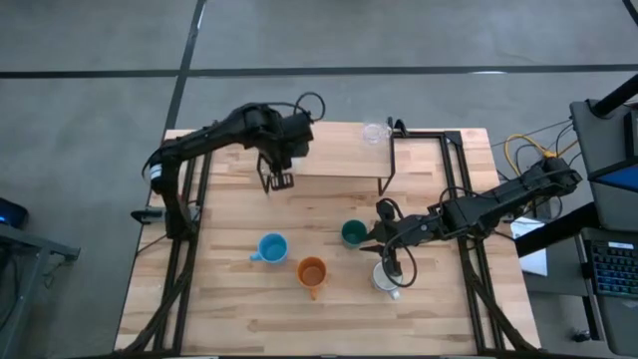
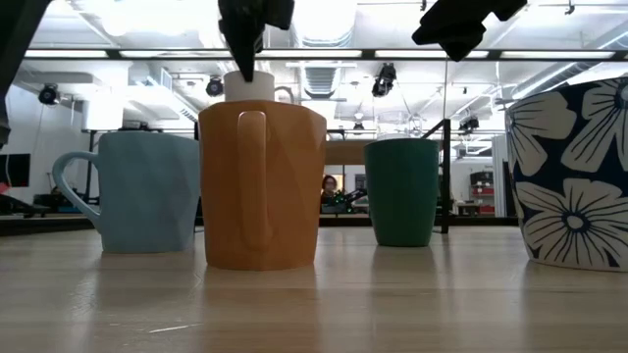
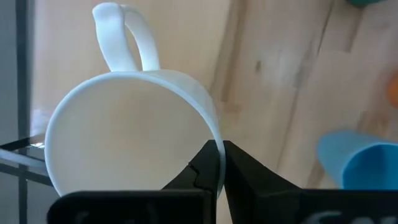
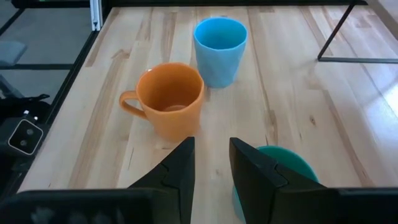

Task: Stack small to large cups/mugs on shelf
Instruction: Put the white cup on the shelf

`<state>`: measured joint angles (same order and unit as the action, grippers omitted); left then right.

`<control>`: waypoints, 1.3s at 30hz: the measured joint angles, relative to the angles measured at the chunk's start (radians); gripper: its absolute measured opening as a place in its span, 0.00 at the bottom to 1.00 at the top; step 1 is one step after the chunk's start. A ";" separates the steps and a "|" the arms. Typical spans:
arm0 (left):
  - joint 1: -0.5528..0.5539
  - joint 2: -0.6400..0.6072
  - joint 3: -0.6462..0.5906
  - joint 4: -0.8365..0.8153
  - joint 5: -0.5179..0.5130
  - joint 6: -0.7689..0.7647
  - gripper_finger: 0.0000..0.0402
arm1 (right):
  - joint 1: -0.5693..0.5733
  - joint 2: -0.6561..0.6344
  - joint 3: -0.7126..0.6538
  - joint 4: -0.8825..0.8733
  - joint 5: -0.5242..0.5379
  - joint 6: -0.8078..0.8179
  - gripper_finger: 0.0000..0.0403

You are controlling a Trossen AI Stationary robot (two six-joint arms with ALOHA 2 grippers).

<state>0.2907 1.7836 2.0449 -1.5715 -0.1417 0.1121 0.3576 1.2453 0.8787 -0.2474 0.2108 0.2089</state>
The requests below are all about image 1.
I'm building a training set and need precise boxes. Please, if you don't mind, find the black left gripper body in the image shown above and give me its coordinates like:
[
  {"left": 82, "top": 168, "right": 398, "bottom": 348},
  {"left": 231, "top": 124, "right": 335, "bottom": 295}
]
[{"left": 258, "top": 110, "right": 316, "bottom": 193}]

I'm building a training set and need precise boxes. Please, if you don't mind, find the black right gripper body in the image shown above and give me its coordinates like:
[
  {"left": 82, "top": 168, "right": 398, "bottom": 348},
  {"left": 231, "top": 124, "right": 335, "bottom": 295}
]
[{"left": 368, "top": 197, "right": 444, "bottom": 279}]

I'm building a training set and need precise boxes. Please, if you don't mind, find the green cup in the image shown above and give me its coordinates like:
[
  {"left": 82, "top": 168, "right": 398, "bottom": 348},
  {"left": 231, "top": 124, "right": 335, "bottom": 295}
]
[{"left": 340, "top": 218, "right": 369, "bottom": 249}]

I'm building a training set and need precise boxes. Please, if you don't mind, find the blue patterned white mug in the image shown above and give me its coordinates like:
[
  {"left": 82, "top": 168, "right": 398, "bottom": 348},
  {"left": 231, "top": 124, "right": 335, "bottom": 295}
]
[{"left": 370, "top": 259, "right": 404, "bottom": 301}]

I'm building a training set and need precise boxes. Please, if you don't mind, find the orange mug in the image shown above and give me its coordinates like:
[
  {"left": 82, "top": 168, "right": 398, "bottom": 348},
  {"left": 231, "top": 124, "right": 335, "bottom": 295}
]
[{"left": 296, "top": 255, "right": 330, "bottom": 301}]

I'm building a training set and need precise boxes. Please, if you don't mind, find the clear glass cup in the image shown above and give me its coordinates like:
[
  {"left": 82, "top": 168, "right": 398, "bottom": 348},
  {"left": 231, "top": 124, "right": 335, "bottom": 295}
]
[{"left": 362, "top": 121, "right": 394, "bottom": 147}]

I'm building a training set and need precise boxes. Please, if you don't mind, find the wooden shelf with black legs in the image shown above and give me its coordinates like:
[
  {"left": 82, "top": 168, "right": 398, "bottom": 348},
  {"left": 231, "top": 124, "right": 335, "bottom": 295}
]
[{"left": 257, "top": 121, "right": 396, "bottom": 196}]

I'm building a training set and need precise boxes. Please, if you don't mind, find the white paper sheet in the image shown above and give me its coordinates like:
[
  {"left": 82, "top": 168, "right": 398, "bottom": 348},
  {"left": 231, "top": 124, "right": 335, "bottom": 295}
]
[{"left": 510, "top": 214, "right": 549, "bottom": 278}]

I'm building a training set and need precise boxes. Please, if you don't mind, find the black diagonal beam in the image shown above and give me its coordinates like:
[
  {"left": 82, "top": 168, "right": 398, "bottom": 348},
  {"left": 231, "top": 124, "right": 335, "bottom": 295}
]
[{"left": 514, "top": 201, "right": 599, "bottom": 258}]

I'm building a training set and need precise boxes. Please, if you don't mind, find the grey equipment cart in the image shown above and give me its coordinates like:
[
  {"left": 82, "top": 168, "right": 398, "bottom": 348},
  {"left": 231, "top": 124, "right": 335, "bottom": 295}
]
[{"left": 569, "top": 97, "right": 638, "bottom": 233}]

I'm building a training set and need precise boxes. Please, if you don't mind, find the backlit keyboard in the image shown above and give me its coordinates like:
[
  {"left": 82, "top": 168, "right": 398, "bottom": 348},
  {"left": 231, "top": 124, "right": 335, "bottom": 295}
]
[{"left": 583, "top": 239, "right": 638, "bottom": 300}]

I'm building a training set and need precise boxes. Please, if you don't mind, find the grey desk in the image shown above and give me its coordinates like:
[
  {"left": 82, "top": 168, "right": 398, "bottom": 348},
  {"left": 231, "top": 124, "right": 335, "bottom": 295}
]
[{"left": 577, "top": 226, "right": 638, "bottom": 358}]

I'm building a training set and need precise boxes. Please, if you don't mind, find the black pole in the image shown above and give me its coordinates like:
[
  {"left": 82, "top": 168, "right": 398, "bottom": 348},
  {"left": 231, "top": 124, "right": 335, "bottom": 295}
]
[{"left": 590, "top": 73, "right": 638, "bottom": 119}]

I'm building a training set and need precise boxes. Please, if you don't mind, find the grey metal stand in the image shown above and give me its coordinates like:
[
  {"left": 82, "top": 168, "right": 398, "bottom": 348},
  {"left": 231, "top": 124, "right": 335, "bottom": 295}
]
[{"left": 0, "top": 221, "right": 82, "bottom": 359}]

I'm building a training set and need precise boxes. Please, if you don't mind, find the black device with blue light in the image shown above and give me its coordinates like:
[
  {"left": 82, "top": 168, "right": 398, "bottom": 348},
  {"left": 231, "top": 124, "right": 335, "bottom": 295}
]
[{"left": 0, "top": 196, "right": 31, "bottom": 230}]

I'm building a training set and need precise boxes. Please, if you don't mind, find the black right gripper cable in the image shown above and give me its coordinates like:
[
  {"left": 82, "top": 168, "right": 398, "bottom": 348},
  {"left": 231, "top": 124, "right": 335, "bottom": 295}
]
[{"left": 381, "top": 237, "right": 419, "bottom": 289}]

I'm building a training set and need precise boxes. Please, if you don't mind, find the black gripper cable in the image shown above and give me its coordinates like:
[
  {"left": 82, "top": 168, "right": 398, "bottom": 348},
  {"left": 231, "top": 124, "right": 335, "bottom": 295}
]
[
  {"left": 292, "top": 91, "right": 327, "bottom": 124},
  {"left": 381, "top": 237, "right": 419, "bottom": 289}
]

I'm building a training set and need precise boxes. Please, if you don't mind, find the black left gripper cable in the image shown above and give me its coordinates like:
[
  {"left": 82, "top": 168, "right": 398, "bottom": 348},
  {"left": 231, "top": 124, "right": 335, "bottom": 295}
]
[{"left": 292, "top": 91, "right": 327, "bottom": 124}]

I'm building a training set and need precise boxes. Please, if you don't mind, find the black metal table frame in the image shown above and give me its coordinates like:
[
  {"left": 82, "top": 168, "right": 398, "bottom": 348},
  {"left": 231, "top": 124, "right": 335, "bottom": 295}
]
[{"left": 117, "top": 118, "right": 537, "bottom": 358}]

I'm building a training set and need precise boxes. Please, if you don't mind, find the yellow cable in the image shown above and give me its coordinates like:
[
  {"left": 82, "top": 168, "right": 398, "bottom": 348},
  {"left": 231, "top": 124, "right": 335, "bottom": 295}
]
[{"left": 503, "top": 133, "right": 582, "bottom": 164}]

